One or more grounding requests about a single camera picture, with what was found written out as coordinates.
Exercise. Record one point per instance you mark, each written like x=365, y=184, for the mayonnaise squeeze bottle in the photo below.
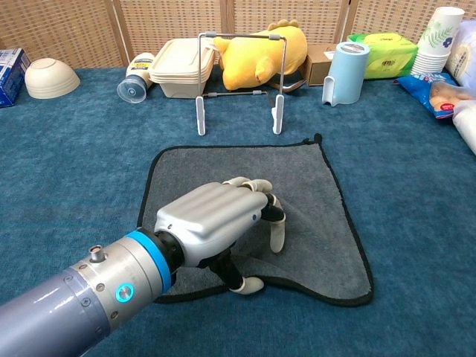
x=139, y=68

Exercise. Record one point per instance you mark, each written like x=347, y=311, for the metal spoon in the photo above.
x=294, y=85

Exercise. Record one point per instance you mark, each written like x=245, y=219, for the blue carpet table cover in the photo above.
x=56, y=167

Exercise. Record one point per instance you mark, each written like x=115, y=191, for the light blue cup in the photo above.
x=347, y=78

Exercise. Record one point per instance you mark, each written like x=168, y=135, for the white blue soft pack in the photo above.
x=465, y=56

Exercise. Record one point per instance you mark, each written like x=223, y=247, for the metal rack with spoon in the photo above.
x=201, y=119

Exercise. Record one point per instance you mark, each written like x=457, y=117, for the green tissue pack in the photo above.
x=386, y=56

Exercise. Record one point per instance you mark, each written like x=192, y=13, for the beige plastic lunch box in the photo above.
x=178, y=63

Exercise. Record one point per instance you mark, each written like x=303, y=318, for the stack of paper cups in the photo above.
x=437, y=37

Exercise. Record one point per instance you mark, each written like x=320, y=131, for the woven rattan folding screen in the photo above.
x=56, y=29

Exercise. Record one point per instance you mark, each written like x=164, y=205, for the translucent white plastic bag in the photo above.
x=466, y=122

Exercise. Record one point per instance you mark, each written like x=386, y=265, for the cream upturned bowl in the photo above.
x=50, y=80

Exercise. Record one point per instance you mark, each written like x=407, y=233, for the blue biscuit snack bag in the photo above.
x=424, y=89

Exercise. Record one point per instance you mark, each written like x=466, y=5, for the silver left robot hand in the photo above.
x=212, y=215

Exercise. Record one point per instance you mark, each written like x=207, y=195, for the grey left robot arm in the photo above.
x=74, y=308

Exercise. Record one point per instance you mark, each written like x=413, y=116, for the yellow plush toy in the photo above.
x=253, y=61

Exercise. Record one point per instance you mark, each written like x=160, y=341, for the brown cardboard box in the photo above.
x=316, y=67

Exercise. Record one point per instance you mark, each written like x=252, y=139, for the blue cloth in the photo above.
x=316, y=208

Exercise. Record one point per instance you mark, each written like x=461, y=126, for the blue white toothpaste box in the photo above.
x=11, y=74

